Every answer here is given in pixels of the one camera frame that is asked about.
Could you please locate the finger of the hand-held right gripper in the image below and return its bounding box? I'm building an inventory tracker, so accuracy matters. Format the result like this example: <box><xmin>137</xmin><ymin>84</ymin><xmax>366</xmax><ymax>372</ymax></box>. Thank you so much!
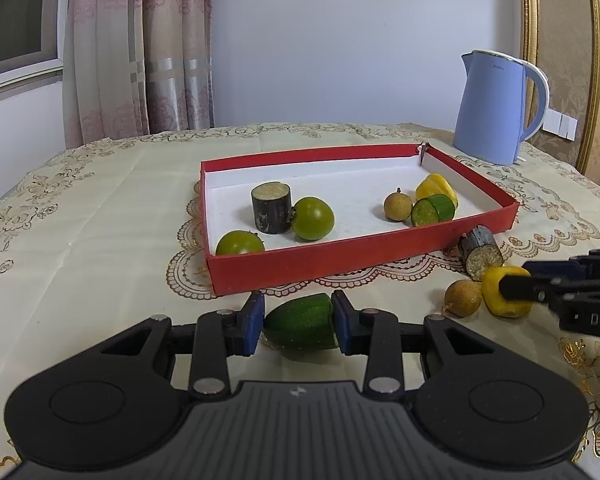
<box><xmin>499</xmin><ymin>274</ymin><xmax>600</xmax><ymax>307</ymax></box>
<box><xmin>522</xmin><ymin>247</ymin><xmax>600</xmax><ymax>281</ymax></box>

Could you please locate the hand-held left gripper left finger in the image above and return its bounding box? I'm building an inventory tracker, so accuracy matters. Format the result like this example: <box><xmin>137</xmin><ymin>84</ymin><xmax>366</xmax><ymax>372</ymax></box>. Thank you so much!
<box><xmin>100</xmin><ymin>290</ymin><xmax>267</xmax><ymax>402</ymax></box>

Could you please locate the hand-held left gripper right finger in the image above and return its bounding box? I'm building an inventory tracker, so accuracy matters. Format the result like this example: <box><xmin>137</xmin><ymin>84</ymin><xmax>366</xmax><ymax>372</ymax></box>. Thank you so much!
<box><xmin>330</xmin><ymin>290</ymin><xmax>486</xmax><ymax>402</ymax></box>

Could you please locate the yellow pepper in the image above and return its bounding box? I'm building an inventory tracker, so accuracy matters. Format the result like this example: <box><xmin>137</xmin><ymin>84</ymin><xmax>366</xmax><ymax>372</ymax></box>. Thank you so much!
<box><xmin>415</xmin><ymin>173</ymin><xmax>459</xmax><ymax>211</ymax></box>
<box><xmin>481</xmin><ymin>266</ymin><xmax>533</xmax><ymax>318</ymax></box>

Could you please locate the green cucumber piece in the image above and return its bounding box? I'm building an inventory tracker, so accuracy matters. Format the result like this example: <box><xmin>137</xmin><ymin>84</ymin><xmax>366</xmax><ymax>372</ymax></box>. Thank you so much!
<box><xmin>262</xmin><ymin>293</ymin><xmax>341</xmax><ymax>351</ymax></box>
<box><xmin>411</xmin><ymin>194</ymin><xmax>456</xmax><ymax>227</ymax></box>

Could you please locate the red cardboard box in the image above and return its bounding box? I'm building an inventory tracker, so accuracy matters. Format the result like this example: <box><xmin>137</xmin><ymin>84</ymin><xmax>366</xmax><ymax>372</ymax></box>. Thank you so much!
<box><xmin>200</xmin><ymin>143</ymin><xmax>521</xmax><ymax>295</ymax></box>

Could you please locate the dark sugarcane piece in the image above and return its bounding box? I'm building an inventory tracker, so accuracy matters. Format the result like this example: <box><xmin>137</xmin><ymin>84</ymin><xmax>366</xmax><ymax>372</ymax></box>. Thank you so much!
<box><xmin>457</xmin><ymin>225</ymin><xmax>505</xmax><ymax>282</ymax></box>
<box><xmin>251</xmin><ymin>181</ymin><xmax>293</xmax><ymax>235</ymax></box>

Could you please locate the brown longan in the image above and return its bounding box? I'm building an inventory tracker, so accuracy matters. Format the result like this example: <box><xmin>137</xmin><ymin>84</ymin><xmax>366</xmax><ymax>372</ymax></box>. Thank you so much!
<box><xmin>383</xmin><ymin>187</ymin><xmax>414</xmax><ymax>222</ymax></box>
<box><xmin>444</xmin><ymin>280</ymin><xmax>483</xmax><ymax>318</ymax></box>

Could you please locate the green tomato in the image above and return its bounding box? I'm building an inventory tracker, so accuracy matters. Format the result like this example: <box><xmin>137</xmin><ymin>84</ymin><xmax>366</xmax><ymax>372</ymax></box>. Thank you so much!
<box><xmin>215</xmin><ymin>230</ymin><xmax>266</xmax><ymax>257</ymax></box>
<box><xmin>291</xmin><ymin>196</ymin><xmax>336</xmax><ymax>241</ymax></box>

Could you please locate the blue electric kettle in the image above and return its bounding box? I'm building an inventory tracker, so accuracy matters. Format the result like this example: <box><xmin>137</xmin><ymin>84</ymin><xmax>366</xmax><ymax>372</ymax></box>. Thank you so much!
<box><xmin>452</xmin><ymin>50</ymin><xmax>551</xmax><ymax>166</ymax></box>

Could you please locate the pink patterned curtain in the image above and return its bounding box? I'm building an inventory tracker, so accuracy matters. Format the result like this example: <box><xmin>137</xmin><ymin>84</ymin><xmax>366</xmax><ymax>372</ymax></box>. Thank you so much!
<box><xmin>62</xmin><ymin>0</ymin><xmax>217</xmax><ymax>150</ymax></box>

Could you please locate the white-framed window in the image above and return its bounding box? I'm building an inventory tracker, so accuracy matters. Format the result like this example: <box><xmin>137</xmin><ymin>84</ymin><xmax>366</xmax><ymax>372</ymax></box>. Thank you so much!
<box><xmin>0</xmin><ymin>0</ymin><xmax>66</xmax><ymax>106</ymax></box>

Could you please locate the white wall socket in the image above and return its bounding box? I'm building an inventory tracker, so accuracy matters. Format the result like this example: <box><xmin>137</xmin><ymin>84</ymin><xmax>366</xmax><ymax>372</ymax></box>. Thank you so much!
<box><xmin>542</xmin><ymin>108</ymin><xmax>579</xmax><ymax>140</ymax></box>

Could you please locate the gold framed wall panel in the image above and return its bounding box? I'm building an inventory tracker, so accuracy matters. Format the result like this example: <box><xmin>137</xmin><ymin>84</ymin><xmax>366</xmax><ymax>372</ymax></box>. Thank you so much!
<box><xmin>517</xmin><ymin>0</ymin><xmax>600</xmax><ymax>186</ymax></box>

